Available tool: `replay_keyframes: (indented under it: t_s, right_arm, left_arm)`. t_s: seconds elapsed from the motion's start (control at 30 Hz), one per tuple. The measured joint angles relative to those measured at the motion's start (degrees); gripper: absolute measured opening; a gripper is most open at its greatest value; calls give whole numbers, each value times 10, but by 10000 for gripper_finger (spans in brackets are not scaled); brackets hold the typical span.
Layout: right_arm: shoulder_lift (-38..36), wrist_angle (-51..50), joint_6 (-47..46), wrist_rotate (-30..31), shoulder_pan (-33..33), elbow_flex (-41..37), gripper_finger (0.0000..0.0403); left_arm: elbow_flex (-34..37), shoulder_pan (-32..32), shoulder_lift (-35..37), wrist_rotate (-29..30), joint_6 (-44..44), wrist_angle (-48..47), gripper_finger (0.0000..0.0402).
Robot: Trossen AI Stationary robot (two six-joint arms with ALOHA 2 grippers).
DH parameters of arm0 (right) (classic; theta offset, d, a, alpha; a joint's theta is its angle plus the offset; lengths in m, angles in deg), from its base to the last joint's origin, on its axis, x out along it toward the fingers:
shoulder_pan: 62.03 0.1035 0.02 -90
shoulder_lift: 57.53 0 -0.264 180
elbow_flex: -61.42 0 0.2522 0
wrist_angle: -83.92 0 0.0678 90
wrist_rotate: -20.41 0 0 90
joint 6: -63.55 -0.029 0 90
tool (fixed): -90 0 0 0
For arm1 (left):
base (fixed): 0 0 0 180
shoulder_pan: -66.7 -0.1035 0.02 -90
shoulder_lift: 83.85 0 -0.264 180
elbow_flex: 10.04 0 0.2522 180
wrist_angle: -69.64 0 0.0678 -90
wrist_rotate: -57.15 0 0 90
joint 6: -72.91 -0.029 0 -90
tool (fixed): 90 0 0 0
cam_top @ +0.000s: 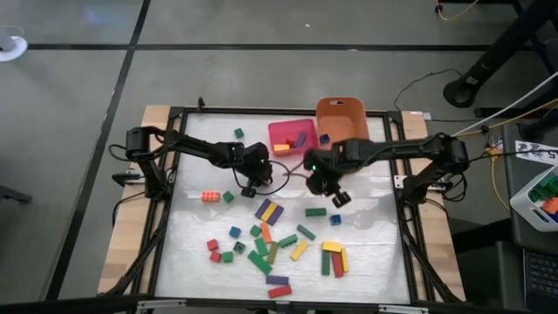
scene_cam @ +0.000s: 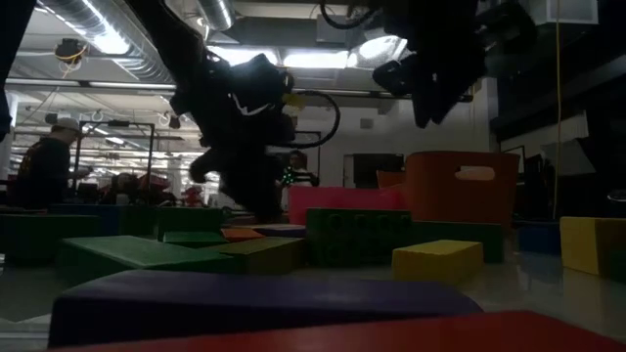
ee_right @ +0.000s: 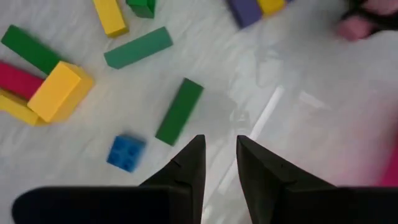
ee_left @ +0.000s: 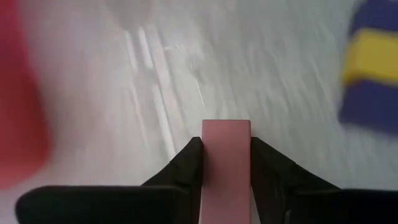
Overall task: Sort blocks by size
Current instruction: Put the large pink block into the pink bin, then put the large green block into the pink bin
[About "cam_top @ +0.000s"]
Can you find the silver corner bracket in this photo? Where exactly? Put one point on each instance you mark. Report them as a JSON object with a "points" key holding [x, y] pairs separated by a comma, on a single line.
{"points": [[403, 309], [161, 304]]}

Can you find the white plastic bin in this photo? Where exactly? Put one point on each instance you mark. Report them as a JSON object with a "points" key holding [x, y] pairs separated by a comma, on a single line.
{"points": [[521, 205]]}

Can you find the black stand with round base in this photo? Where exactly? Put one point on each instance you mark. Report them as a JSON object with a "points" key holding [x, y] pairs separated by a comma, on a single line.
{"points": [[462, 91]]}

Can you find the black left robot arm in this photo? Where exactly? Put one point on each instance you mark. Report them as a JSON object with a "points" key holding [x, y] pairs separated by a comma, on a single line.
{"points": [[187, 141]]}

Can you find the printed paper sheet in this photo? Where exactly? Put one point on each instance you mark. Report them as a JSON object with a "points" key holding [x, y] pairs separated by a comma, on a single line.
{"points": [[536, 152]]}

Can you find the red long block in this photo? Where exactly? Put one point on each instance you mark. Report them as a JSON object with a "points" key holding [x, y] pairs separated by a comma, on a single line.
{"points": [[337, 264], [279, 291]]}

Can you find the orange long block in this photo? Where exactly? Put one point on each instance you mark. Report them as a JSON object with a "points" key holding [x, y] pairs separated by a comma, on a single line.
{"points": [[266, 232]]}

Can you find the small blue block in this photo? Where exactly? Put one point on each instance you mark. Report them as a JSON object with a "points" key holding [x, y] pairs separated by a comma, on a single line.
{"points": [[235, 231], [324, 138]]}

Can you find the small red block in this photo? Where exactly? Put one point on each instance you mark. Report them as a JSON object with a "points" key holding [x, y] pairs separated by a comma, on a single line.
{"points": [[215, 256], [212, 244]]}

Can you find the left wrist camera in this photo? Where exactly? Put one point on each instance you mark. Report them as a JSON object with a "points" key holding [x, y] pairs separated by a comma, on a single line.
{"points": [[248, 192]]}

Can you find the large green lego brick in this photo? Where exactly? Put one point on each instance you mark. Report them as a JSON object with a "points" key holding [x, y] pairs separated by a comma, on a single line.
{"points": [[288, 240]]}

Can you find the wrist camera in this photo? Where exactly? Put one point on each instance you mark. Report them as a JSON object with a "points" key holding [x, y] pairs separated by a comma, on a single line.
{"points": [[341, 199], [248, 192]]}

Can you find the white round stand base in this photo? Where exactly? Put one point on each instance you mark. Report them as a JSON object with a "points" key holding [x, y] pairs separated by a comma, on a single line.
{"points": [[17, 48]]}

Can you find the yellow long block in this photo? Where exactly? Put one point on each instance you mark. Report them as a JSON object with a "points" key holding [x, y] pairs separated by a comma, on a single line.
{"points": [[299, 250], [281, 147], [269, 211], [332, 246], [345, 260]]}

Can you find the silver mounting plate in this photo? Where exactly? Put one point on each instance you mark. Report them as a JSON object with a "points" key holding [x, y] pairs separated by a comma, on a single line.
{"points": [[401, 181]]}

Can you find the black keyboard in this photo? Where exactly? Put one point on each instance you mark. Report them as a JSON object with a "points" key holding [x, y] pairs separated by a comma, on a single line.
{"points": [[542, 275]]}

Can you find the pink plastic bin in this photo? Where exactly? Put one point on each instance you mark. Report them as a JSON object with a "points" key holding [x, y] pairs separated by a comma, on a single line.
{"points": [[283, 128]]}

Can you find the black metal table frame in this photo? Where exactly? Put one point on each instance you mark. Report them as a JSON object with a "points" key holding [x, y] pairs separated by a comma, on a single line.
{"points": [[261, 110]]}

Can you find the purple long block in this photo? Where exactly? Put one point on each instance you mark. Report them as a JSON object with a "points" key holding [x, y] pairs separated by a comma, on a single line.
{"points": [[301, 139], [277, 280], [276, 215], [262, 208]]}

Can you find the orange lego brick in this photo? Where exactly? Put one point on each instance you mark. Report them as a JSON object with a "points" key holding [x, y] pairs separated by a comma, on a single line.
{"points": [[210, 196], [551, 205]]}

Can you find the black furniture leg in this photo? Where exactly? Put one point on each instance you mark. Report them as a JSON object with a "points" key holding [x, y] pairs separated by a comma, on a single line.
{"points": [[15, 194]]}

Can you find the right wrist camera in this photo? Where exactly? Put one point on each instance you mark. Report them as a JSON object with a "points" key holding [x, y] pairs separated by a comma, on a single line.
{"points": [[341, 199]]}

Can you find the small blue lego brick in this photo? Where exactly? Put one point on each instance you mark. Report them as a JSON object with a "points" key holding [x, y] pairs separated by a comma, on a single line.
{"points": [[335, 219]]}

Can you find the dark grey side table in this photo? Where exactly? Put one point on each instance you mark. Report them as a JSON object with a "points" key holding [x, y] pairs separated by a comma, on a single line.
{"points": [[512, 235]]}

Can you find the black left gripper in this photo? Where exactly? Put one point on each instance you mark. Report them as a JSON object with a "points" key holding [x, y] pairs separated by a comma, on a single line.
{"points": [[255, 157]]}

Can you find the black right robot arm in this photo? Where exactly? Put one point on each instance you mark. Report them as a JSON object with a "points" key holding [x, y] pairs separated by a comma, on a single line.
{"points": [[401, 148]]}

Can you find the orange plastic bin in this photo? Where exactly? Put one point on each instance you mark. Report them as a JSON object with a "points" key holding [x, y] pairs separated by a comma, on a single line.
{"points": [[342, 120]]}

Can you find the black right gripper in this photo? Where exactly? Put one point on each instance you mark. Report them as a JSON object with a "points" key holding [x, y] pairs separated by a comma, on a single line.
{"points": [[324, 165]]}

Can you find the extra long green block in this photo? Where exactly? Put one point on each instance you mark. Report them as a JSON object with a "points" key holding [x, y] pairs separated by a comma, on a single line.
{"points": [[260, 262]]}

